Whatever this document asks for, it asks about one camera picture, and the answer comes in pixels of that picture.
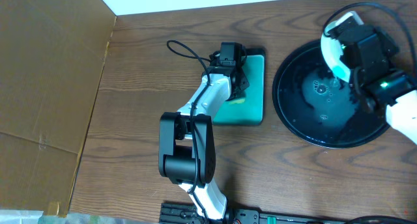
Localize black rectangular soap tray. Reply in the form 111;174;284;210
213;48;266;126

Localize cardboard panel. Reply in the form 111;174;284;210
1;0;116;216

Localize green plate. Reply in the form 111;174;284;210
321;11;364;83

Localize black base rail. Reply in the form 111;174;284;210
158;203;346;224

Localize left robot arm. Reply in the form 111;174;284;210
158;42;249;222

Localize black round tray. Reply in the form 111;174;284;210
272;40;389;148

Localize green scrub sponge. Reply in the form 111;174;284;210
225;97;246;105

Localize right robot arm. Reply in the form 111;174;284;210
321;22;416;143

